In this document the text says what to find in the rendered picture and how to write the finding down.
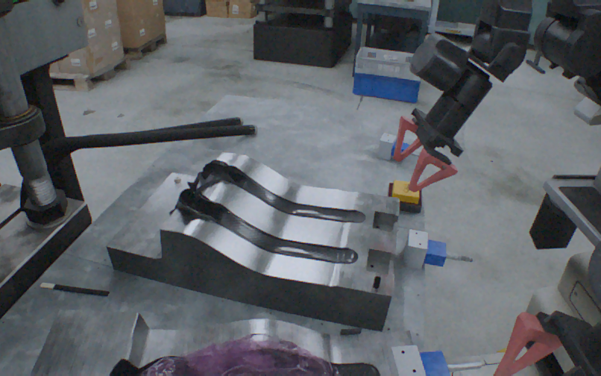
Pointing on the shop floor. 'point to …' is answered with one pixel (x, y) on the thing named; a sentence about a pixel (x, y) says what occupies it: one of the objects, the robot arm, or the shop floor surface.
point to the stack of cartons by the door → (231, 8)
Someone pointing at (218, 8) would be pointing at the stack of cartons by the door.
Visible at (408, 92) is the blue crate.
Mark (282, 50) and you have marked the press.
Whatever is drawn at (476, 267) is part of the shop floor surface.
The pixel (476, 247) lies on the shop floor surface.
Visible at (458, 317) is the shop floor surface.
